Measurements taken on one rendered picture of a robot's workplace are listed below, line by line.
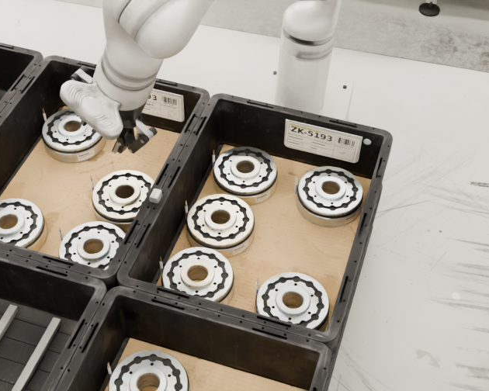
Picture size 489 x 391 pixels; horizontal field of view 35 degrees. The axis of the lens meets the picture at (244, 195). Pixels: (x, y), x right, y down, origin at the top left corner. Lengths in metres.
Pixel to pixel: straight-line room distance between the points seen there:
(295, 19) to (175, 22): 0.52
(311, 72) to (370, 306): 0.41
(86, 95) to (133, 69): 0.09
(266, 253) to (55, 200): 0.35
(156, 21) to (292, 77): 0.58
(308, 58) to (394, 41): 1.64
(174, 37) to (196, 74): 0.84
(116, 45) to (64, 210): 0.42
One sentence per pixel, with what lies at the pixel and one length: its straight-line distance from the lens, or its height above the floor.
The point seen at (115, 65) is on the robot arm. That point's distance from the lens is 0.94.
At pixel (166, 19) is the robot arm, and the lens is 0.85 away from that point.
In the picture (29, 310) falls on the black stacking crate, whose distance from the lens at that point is 1.17.
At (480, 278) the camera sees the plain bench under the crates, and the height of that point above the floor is 0.70.
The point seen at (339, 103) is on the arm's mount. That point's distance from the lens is 1.50.
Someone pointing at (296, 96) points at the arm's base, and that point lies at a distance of 1.42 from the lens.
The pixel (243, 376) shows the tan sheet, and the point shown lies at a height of 0.83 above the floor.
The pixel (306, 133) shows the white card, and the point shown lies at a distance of 1.27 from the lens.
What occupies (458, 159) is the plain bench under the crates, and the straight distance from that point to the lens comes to 1.56.
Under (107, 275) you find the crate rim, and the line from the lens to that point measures 1.05.
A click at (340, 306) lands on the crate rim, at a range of 1.02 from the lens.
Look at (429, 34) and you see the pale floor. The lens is 3.04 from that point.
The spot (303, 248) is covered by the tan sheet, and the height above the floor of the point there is 0.83.
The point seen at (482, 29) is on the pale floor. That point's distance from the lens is 3.12.
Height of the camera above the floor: 1.78
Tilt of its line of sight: 49 degrees down
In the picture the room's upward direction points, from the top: 1 degrees clockwise
